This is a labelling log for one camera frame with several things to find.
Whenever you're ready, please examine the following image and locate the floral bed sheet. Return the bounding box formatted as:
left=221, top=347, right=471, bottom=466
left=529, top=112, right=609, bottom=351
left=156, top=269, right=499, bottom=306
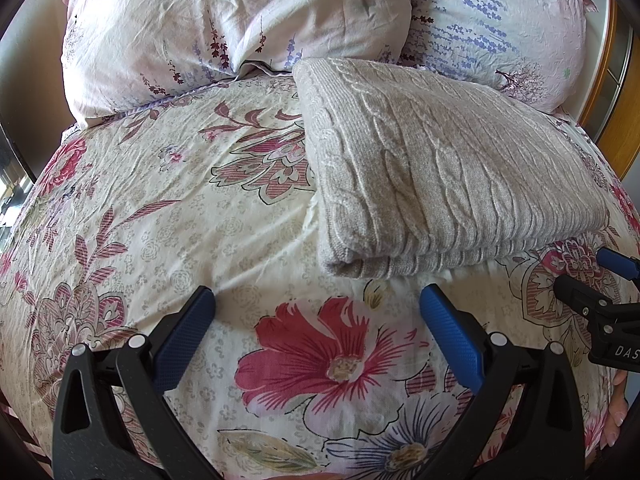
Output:
left=0, top=72, right=640, bottom=480

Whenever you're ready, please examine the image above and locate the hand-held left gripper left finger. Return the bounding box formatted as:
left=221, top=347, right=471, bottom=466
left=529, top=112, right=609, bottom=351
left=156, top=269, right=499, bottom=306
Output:
left=51, top=285, right=218, bottom=480

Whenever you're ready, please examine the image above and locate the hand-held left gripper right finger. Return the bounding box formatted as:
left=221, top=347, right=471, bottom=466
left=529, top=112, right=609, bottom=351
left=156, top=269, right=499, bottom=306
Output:
left=419, top=284, right=586, bottom=480

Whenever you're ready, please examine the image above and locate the pale pink floral pillow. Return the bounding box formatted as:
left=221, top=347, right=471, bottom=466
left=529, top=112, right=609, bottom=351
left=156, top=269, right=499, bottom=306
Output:
left=60, top=0, right=414, bottom=129

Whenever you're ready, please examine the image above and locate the black flat screen television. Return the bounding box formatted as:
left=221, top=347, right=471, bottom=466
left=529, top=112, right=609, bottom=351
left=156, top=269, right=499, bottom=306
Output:
left=0, top=122, right=37, bottom=186

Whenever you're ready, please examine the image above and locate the person's right hand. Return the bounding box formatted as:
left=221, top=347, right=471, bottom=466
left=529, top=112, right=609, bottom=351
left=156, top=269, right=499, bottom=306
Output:
left=597, top=370, right=630, bottom=450

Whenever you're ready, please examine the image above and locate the beige cable knit sweater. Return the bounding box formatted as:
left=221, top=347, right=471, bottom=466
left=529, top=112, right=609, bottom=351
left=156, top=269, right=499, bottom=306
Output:
left=291, top=57, right=612, bottom=279

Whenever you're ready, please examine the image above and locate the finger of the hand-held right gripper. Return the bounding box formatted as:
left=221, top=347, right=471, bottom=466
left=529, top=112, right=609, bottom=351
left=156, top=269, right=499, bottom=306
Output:
left=553, top=274, right=621, bottom=333
left=596, top=247, right=640, bottom=305

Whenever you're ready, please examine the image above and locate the wooden door frame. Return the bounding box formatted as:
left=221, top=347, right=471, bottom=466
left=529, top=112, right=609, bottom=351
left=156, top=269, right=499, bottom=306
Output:
left=575, top=0, right=640, bottom=181

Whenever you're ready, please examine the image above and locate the white pillow with purple flowers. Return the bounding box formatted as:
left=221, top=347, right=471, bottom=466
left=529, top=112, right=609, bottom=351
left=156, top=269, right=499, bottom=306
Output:
left=400, top=0, right=599, bottom=115

